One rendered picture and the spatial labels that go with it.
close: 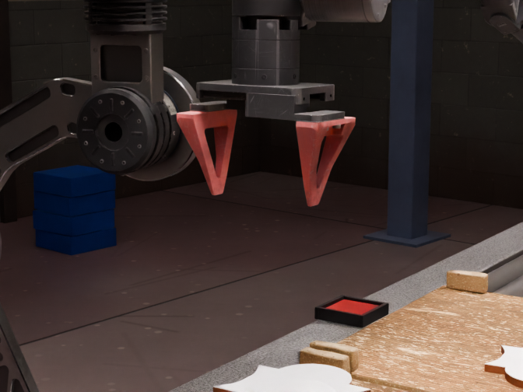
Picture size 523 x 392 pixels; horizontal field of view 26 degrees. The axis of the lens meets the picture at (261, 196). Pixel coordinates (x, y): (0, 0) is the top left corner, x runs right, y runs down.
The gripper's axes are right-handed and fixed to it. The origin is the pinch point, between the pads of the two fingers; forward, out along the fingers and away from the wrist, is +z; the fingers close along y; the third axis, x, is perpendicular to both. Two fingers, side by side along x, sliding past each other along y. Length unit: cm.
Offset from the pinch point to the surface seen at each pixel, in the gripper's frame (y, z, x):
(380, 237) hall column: -211, 105, 455
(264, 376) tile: -5.2, 20.1, 8.8
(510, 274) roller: -9, 26, 89
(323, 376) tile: -0.4, 20.0, 12.0
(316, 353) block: -9.3, 23.0, 26.4
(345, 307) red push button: -20, 26, 54
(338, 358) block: -6.3, 23.0, 26.3
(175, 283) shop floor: -252, 110, 327
